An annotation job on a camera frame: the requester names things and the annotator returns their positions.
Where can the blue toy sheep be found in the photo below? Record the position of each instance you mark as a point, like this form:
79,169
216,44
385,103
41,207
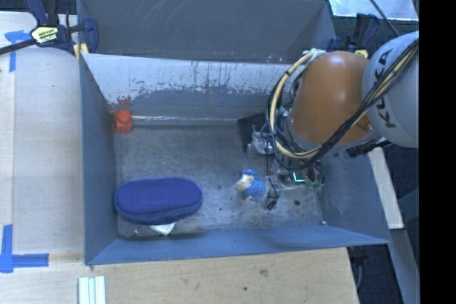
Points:
252,187

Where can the red toy block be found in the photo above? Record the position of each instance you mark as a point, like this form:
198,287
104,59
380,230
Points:
123,121

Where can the grey metal bin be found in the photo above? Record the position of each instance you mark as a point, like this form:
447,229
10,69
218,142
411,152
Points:
199,160

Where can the blue fabric slipper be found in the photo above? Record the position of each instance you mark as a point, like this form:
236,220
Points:
156,199

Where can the pale wood board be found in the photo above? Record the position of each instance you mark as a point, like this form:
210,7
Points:
46,153

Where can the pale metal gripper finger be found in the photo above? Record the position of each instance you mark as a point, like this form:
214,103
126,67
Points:
276,172
285,190

